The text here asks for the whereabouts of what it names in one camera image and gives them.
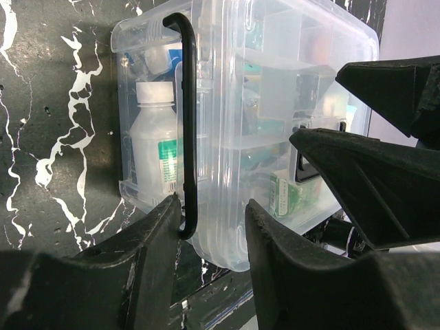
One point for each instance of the clear first aid box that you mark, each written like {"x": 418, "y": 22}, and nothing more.
{"x": 180, "y": 88}

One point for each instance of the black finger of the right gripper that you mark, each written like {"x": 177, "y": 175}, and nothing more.
{"x": 405, "y": 92}
{"x": 390, "y": 192}

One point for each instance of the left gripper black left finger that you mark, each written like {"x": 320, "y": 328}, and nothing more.
{"x": 124, "y": 282}

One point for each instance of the small green box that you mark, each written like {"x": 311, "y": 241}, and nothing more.
{"x": 287, "y": 196}

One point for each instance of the white bottle teal cap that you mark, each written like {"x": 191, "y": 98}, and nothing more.
{"x": 154, "y": 140}

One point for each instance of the white blue tube bottle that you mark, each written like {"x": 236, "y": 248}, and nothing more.
{"x": 152, "y": 63}

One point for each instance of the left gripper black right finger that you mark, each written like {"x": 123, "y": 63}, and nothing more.
{"x": 299, "y": 285}

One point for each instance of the clear box lid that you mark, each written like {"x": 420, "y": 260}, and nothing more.
{"x": 293, "y": 53}

